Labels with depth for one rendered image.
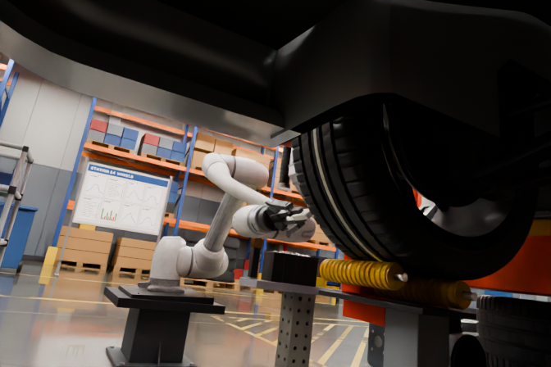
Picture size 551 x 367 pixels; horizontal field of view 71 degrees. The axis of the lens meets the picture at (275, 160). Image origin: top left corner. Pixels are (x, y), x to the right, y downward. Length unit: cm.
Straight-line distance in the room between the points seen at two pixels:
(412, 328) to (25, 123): 1166
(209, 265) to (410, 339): 136
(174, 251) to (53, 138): 1012
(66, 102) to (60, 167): 183
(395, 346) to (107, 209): 650
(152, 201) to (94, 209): 96
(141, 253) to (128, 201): 364
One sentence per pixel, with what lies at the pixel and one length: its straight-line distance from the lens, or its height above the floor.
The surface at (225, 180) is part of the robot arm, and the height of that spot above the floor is 81.
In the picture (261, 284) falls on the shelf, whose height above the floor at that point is 44.
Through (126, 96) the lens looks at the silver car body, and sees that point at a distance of 71.
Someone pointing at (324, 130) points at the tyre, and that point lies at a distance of 83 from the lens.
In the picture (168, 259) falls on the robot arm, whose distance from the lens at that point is 208.
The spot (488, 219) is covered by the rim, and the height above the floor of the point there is 68.
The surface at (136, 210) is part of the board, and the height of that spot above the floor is 121.
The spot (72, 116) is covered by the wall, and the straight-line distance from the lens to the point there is 1220.
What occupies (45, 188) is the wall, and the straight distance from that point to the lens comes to 1178.
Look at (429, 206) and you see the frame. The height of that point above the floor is 75.
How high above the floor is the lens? 49
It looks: 16 degrees up
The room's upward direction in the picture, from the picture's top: 7 degrees clockwise
